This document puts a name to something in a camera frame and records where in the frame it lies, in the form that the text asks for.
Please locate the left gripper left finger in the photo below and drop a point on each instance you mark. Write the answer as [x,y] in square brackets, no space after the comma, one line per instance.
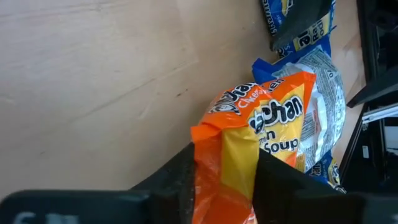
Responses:
[109,208]

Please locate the orange Maruchan noodle pack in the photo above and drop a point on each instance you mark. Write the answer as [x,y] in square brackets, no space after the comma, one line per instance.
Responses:
[236,140]

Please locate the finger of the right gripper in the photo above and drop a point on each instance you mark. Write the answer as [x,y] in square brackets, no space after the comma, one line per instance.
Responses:
[301,18]

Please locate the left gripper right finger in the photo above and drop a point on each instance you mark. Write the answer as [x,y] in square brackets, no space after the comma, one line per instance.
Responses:
[311,205]

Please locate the blue Maruchan noodle pack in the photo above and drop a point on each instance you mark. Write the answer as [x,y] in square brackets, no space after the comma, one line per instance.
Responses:
[326,172]
[326,93]
[314,34]

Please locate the silver metal bracket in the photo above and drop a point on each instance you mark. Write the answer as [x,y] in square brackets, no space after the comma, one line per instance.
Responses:
[382,113]

